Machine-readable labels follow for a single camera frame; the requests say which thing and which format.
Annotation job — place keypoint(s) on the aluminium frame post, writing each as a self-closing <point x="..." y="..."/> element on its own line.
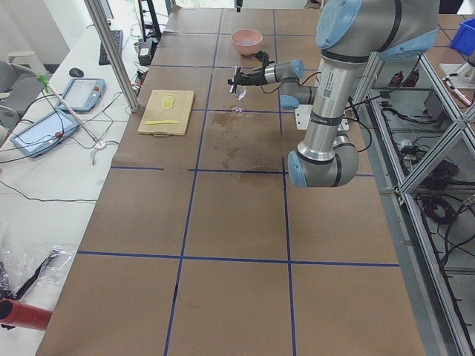
<point x="99" y="19"/>

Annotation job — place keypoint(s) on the crumpled clear plastic bag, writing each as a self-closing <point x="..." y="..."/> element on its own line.
<point x="31" y="267"/>

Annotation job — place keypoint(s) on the yellow plastic knife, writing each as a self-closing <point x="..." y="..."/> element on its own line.
<point x="162" y="122"/>

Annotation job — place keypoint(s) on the red thermos bottle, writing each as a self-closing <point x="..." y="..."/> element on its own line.
<point x="17" y="314"/>

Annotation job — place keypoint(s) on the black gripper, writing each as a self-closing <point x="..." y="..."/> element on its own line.
<point x="257" y="76"/>

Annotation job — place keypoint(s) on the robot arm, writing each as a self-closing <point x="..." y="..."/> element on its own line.
<point x="347" y="33"/>

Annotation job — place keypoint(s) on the steel cone jigger cup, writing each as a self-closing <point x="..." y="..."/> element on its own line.
<point x="233" y="82"/>

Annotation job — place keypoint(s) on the clear wine glass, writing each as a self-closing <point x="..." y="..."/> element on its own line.
<point x="239" y="96"/>

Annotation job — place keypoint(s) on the blue teach pendant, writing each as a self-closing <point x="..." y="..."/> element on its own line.
<point x="82" y="94"/>
<point x="44" y="134"/>

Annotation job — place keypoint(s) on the pink bowl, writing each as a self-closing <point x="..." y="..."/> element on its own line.
<point x="246" y="41"/>

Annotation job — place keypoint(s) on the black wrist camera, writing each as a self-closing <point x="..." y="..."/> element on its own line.
<point x="263" y="58"/>

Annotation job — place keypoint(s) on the wooden cutting board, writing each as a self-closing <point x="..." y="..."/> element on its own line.
<point x="181" y="111"/>

